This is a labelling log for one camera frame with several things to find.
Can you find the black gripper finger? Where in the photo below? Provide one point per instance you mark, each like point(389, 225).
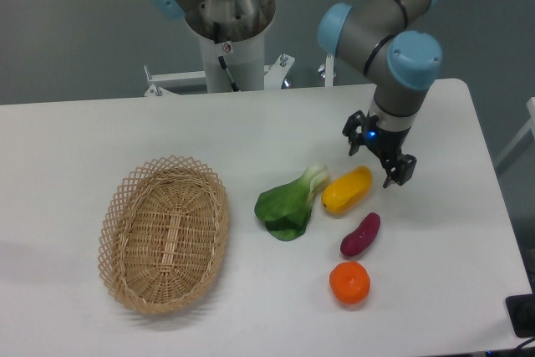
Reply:
point(353, 131)
point(399, 169)

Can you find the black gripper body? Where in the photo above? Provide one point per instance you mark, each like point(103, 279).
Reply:
point(385, 144)

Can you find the yellow mango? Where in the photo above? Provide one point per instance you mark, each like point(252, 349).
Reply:
point(347, 191)

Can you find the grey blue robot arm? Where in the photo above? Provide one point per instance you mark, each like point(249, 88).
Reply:
point(375, 40)

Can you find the purple sweet potato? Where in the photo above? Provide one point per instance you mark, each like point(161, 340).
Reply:
point(362, 237)

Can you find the green bok choy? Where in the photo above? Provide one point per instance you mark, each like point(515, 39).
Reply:
point(286, 210)

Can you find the orange tangerine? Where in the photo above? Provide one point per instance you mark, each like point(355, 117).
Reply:
point(349, 282)

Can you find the black device at table edge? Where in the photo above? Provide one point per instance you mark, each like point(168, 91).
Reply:
point(521, 314)

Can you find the woven wicker basket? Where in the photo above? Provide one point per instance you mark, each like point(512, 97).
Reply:
point(164, 235)

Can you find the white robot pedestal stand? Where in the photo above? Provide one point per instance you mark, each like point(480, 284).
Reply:
point(227, 67)

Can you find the white frame right edge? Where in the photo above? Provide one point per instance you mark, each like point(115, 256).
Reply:
point(518, 143)

